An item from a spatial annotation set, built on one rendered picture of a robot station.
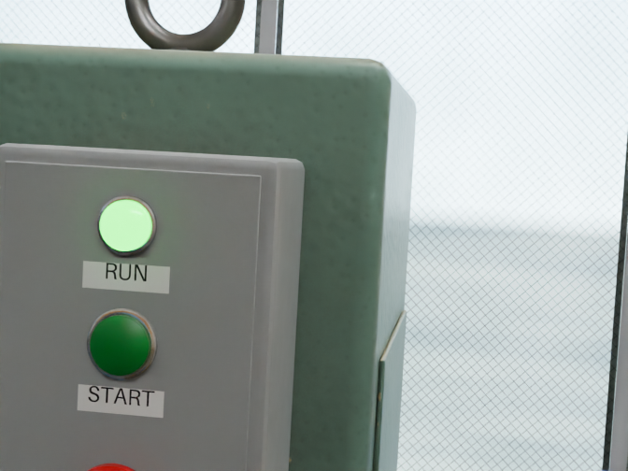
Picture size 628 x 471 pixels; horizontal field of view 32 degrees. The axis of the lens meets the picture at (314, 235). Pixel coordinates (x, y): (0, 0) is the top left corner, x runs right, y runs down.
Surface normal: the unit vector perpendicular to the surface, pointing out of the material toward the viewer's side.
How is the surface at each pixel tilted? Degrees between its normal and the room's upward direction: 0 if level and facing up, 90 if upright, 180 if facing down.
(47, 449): 90
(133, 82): 90
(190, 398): 90
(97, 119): 90
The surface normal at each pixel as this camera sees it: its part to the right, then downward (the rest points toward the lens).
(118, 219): -0.18, 0.00
